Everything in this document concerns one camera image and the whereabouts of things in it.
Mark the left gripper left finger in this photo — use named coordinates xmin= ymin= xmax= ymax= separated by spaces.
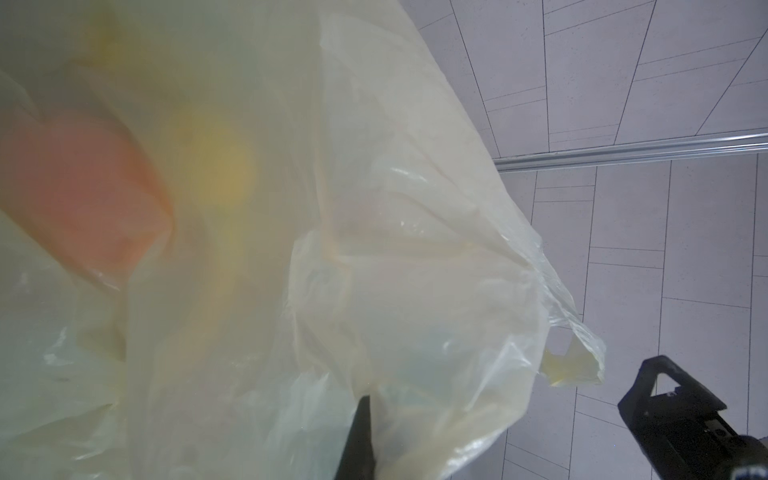
xmin=334 ymin=396 xmax=376 ymax=480

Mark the orange fruit toy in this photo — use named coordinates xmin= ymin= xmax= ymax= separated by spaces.
xmin=1 ymin=110 xmax=173 ymax=289

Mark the yellow banana toy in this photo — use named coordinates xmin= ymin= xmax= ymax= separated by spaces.
xmin=163 ymin=109 xmax=258 ymax=364

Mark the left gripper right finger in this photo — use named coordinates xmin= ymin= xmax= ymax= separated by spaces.
xmin=618 ymin=355 xmax=767 ymax=479

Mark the cream plastic shopping bag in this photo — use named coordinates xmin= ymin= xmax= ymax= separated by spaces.
xmin=1 ymin=1 xmax=606 ymax=479

